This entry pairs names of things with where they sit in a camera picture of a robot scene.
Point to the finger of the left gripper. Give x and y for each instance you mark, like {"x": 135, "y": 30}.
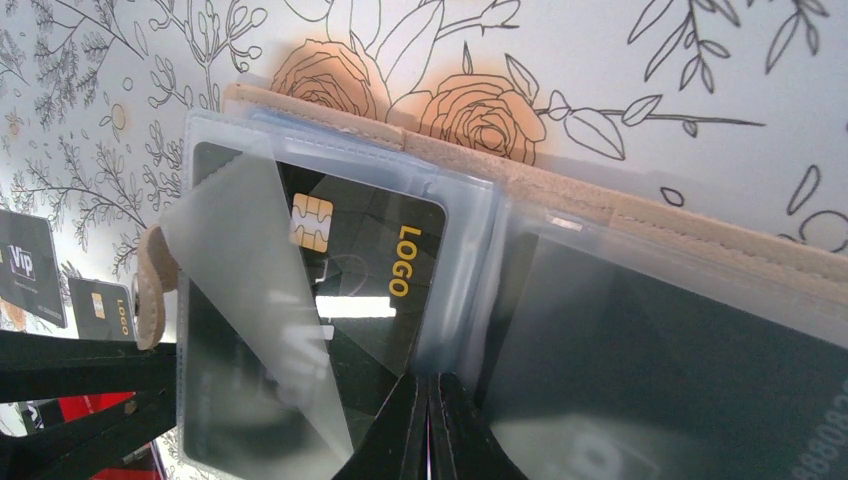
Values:
{"x": 35, "y": 367}
{"x": 114, "y": 443}

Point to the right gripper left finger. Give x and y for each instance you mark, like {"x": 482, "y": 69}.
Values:
{"x": 394, "y": 445}

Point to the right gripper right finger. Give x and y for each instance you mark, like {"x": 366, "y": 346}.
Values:
{"x": 461, "y": 444}

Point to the red card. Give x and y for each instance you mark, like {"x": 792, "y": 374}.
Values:
{"x": 98, "y": 426}

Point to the plain black card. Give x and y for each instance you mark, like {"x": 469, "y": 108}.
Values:
{"x": 594, "y": 371}

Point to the black card small top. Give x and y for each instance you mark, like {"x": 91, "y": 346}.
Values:
{"x": 102, "y": 310}

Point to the black VIP card top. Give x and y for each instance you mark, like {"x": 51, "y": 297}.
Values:
{"x": 29, "y": 269}

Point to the floral table mat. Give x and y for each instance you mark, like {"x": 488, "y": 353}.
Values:
{"x": 738, "y": 106}

